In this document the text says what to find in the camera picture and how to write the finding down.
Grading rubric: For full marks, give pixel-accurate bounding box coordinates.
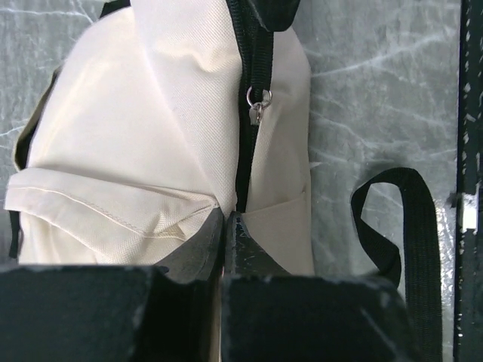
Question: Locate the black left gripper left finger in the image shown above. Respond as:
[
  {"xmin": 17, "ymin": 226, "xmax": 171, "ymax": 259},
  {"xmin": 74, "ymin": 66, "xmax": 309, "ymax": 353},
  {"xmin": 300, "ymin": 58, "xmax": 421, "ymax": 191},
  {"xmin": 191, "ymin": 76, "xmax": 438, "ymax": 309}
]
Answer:
[{"xmin": 1, "ymin": 209, "xmax": 224, "ymax": 361}]

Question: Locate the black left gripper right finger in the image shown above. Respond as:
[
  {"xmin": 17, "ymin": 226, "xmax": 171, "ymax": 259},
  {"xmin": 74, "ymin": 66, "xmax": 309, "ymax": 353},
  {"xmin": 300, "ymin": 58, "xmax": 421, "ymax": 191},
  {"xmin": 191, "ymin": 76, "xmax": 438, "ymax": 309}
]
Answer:
[{"xmin": 220, "ymin": 213, "xmax": 415, "ymax": 361}]

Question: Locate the cream canvas backpack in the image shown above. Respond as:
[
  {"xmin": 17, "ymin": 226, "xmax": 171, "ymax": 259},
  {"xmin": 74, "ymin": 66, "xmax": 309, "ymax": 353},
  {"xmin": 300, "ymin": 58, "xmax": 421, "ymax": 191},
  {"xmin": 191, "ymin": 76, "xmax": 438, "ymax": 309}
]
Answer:
[{"xmin": 3, "ymin": 0, "xmax": 445, "ymax": 362}]

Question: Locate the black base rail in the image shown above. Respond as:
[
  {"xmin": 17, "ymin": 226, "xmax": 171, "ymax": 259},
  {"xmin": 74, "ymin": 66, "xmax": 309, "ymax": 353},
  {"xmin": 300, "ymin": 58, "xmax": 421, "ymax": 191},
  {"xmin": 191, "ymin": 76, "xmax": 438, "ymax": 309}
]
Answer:
[{"xmin": 454, "ymin": 1, "xmax": 482, "ymax": 361}]

